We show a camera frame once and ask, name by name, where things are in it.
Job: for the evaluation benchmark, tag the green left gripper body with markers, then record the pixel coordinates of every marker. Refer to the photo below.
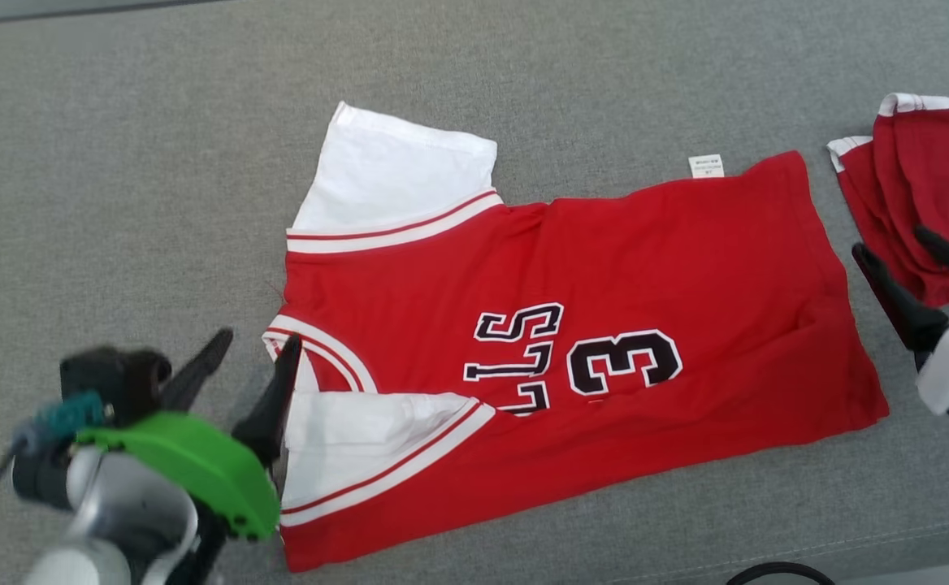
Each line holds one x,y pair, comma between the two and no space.
198,463

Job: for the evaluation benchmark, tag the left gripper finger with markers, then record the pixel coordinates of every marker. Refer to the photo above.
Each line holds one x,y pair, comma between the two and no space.
271,414
198,370

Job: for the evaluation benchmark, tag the red shorts with white trim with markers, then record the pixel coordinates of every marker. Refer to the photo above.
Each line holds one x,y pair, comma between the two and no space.
938,179

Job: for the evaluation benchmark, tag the red basketball jersey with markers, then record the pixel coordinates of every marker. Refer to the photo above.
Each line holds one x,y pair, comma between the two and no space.
645,244

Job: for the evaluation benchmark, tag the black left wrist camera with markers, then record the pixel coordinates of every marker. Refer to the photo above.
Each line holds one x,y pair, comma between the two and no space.
109,378

